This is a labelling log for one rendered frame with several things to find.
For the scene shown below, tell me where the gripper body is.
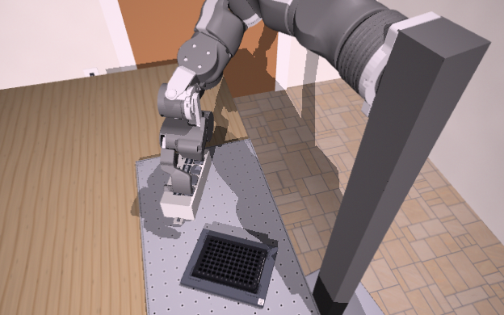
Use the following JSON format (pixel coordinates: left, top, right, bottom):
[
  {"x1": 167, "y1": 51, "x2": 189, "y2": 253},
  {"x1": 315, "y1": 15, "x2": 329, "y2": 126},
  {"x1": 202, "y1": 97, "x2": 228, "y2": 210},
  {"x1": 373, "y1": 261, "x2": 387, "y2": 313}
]
[{"x1": 159, "y1": 92, "x2": 214, "y2": 161}]

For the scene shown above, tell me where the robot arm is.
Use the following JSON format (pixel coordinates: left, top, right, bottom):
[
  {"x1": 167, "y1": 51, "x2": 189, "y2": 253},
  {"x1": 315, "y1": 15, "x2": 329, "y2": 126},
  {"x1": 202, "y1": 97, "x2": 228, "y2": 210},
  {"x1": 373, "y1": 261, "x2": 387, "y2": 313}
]
[{"x1": 157, "y1": 0, "x2": 441, "y2": 120}]

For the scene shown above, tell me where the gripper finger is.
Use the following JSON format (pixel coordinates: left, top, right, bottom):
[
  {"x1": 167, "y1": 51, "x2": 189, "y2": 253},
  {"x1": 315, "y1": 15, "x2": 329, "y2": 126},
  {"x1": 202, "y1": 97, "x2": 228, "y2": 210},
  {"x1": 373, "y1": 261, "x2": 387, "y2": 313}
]
[{"x1": 160, "y1": 135, "x2": 193, "y2": 195}]

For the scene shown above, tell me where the white operator button panel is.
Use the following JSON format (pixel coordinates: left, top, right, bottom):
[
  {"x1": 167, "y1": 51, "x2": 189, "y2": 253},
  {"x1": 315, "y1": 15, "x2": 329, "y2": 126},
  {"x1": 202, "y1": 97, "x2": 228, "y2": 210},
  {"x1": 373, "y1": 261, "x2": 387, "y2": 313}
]
[{"x1": 160, "y1": 149, "x2": 212, "y2": 225}]

